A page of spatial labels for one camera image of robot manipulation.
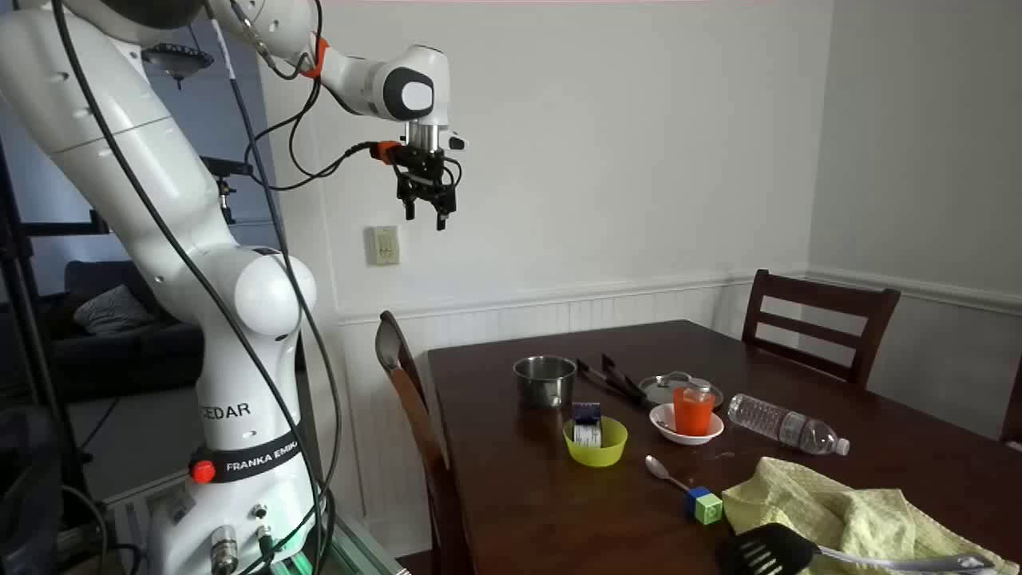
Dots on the pale yellow cloth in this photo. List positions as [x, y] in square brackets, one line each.
[852, 511]

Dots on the dark wooden chair slatted back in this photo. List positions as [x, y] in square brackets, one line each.
[819, 291]

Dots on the small steel pot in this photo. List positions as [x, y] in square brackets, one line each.
[544, 384]

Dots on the black tongs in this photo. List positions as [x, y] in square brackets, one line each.
[625, 380]

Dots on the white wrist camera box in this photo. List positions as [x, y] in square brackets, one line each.
[428, 133]

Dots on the clear plastic water bottle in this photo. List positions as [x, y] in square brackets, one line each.
[784, 423]

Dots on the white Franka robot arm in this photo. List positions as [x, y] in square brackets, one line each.
[161, 194]

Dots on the orange cup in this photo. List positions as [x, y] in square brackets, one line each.
[693, 409]

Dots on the dark sofa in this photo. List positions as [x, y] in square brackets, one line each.
[115, 355]

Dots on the black tripod stand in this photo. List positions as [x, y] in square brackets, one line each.
[28, 319]

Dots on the blue and white lego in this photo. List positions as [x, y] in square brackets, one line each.
[586, 427]

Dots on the black horizontal boom bar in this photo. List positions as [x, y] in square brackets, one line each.
[65, 226]

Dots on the clear glass bowl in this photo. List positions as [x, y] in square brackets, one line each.
[658, 384]

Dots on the yellow-green plastic bowl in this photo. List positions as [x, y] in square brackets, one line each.
[599, 452]

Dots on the grey pillow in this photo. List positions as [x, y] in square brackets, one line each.
[113, 312]

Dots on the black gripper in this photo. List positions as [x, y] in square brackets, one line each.
[427, 170]

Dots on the dark wooden chair rounded back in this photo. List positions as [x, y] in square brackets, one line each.
[419, 415]

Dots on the black slotted spatula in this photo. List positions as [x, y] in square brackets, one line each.
[769, 551]

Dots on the hanging ceiling lamp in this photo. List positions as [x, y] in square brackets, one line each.
[176, 57]

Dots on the silver spoon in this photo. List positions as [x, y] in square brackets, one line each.
[664, 469]

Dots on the beige wall outlet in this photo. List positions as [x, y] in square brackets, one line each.
[380, 243]

